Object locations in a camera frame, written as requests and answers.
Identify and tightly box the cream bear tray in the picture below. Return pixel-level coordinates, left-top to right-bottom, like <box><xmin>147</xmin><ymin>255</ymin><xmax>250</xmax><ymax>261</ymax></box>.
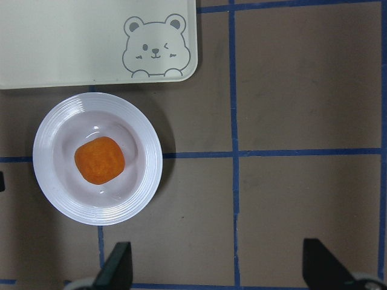
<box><xmin>1</xmin><ymin>1</ymin><xmax>198</xmax><ymax>89</ymax></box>

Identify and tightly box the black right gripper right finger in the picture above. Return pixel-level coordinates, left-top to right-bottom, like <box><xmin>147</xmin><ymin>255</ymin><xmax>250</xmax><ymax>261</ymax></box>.
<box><xmin>302</xmin><ymin>238</ymin><xmax>357</xmax><ymax>289</ymax></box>

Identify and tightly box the orange fruit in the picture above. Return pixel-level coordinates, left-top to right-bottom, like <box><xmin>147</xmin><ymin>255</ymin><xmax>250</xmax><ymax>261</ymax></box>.
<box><xmin>74</xmin><ymin>137</ymin><xmax>126</xmax><ymax>185</ymax></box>

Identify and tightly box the white round plate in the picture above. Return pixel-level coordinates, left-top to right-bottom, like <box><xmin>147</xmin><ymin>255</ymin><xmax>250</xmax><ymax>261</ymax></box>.
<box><xmin>33</xmin><ymin>92</ymin><xmax>163</xmax><ymax>226</ymax></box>

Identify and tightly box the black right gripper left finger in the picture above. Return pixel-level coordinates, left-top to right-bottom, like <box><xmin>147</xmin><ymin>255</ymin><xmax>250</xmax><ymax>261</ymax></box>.
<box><xmin>93</xmin><ymin>242</ymin><xmax>133</xmax><ymax>290</ymax></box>

